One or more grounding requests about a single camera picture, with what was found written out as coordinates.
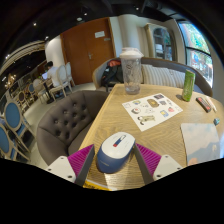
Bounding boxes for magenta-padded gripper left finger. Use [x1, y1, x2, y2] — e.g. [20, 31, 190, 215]
[44, 143, 96, 188]

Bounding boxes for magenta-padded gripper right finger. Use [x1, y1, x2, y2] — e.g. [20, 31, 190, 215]
[133, 143, 184, 186]

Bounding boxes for blue and white computer mouse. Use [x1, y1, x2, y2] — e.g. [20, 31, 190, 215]
[95, 131, 137, 174]

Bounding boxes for yellow table sticker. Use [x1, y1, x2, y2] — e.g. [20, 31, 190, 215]
[82, 179, 111, 192]

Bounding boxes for grey tufted armchair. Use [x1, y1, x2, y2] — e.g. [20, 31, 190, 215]
[35, 89, 110, 167]

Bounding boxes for white sticker sheet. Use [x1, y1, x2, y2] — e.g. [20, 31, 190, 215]
[121, 92, 184, 132]

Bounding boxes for blue round-back chairs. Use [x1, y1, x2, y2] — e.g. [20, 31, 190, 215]
[0, 81, 36, 162]

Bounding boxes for black box with red print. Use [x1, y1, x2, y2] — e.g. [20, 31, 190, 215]
[195, 96, 212, 114]

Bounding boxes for green drink can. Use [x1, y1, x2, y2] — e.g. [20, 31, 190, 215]
[181, 69, 196, 103]

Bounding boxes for striped cushion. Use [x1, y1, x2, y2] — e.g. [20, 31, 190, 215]
[141, 64, 174, 88]
[168, 69, 186, 90]

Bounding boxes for grey curved sofa bench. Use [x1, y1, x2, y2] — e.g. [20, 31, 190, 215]
[92, 56, 214, 98]

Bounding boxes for white dining chairs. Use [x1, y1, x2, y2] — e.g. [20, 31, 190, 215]
[32, 61, 76, 102]

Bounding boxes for person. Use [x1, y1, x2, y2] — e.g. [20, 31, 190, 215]
[41, 60, 61, 88]

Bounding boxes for clear shaker bottle white lid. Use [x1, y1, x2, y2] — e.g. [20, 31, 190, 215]
[119, 47, 145, 96]

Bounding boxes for black backpack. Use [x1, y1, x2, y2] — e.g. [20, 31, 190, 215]
[100, 59, 124, 88]

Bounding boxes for brown wooden door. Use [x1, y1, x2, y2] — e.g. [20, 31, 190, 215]
[59, 17, 117, 86]

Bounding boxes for large glass window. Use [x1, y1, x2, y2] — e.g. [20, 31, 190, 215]
[177, 20, 214, 88]

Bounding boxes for glass-front cabinet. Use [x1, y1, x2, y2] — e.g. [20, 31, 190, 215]
[143, 23, 175, 62]

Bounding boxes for white door sign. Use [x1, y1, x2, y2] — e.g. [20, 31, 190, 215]
[94, 30, 106, 39]

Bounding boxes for ceiling spot lights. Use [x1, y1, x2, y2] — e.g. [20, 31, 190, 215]
[31, 11, 89, 41]

